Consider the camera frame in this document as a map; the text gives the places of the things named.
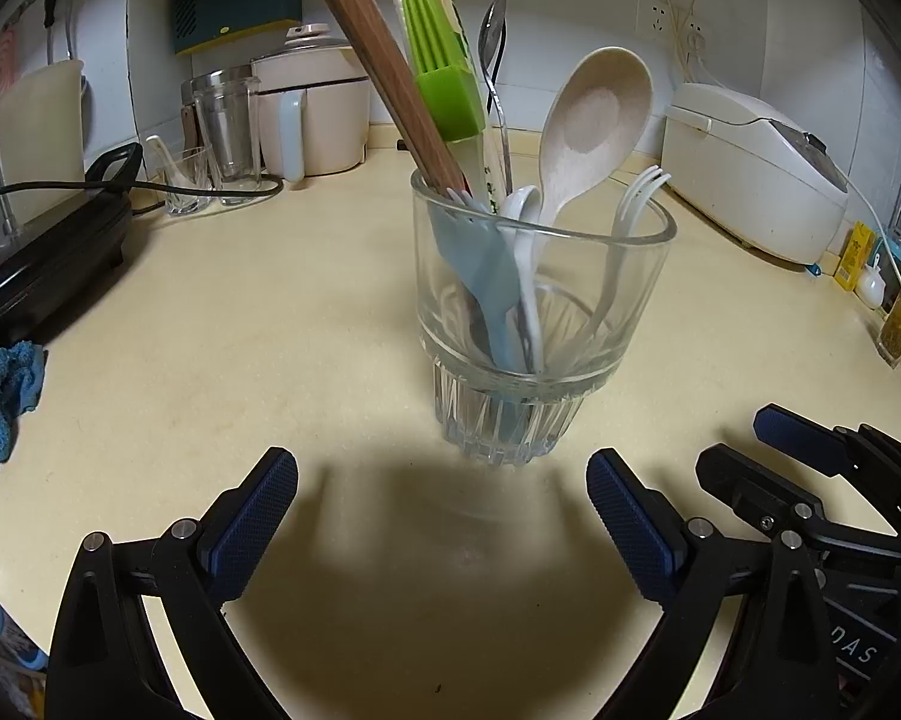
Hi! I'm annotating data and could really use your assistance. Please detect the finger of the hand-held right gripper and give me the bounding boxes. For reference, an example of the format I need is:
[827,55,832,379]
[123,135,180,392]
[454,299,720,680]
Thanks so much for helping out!
[696,444,828,535]
[754,403,901,497]

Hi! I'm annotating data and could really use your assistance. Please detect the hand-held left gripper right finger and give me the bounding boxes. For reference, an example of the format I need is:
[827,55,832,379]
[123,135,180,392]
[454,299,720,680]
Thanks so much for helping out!
[585,448,855,720]

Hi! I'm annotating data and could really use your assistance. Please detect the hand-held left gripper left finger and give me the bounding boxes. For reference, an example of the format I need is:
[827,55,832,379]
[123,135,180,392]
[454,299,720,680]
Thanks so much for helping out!
[45,446,301,720]

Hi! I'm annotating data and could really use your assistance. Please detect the clear glass tumbler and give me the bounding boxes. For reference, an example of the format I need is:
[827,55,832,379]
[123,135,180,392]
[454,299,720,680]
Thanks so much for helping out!
[410,165,678,470]

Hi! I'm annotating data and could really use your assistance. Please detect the white plastic fork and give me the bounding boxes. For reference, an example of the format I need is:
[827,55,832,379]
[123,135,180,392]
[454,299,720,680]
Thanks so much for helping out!
[562,165,672,361]

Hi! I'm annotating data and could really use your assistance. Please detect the blue plastic spork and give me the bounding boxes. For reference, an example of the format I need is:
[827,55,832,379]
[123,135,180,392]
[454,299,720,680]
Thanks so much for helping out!
[431,191,530,376]

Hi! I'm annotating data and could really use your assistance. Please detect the small white plastic spoon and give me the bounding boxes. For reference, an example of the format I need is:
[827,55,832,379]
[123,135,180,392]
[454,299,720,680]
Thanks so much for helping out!
[499,186,549,376]

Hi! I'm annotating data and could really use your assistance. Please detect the beige speckled spoon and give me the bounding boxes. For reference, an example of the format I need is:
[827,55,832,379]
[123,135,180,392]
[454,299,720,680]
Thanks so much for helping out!
[536,47,655,230]

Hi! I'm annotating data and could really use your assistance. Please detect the long metal spoon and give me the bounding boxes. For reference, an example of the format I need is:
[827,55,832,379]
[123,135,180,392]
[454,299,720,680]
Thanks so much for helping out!
[478,0,515,200]

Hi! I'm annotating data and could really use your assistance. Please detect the yellow box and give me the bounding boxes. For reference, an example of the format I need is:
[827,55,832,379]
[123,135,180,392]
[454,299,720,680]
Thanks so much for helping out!
[833,221,875,292]

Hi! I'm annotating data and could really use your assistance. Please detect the white rice cooker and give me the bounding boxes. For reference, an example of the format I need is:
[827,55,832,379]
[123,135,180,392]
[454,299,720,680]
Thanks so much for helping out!
[660,82,851,265]

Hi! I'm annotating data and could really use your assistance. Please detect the blue cloth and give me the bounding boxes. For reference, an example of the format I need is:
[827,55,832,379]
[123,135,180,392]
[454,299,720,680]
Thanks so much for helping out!
[0,341,48,492]

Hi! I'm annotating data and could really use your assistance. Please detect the black electric griddle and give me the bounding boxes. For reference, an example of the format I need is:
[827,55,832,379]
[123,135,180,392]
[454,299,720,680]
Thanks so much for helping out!
[0,142,145,350]

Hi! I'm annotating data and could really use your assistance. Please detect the small clear glass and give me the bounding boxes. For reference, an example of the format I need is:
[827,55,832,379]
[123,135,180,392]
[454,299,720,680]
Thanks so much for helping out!
[146,136,215,217]

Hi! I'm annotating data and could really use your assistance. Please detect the tall glass mug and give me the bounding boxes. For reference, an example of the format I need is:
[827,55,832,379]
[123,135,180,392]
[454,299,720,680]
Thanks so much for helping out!
[193,82,264,205]

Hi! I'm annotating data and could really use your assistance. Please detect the beige electric pot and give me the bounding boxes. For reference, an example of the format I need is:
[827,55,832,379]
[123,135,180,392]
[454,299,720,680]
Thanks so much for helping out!
[251,24,372,182]

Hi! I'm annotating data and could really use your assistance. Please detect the pink hanging scrubber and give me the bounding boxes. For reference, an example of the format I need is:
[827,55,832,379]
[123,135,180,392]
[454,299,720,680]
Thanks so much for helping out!
[0,30,20,98]

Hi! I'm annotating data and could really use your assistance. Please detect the black griddle cable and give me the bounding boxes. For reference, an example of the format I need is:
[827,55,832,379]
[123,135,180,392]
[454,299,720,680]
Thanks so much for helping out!
[0,176,285,215]

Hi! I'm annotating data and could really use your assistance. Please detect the black-handled steel ladle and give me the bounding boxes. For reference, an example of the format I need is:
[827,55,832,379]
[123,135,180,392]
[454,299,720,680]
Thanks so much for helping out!
[41,0,91,98]

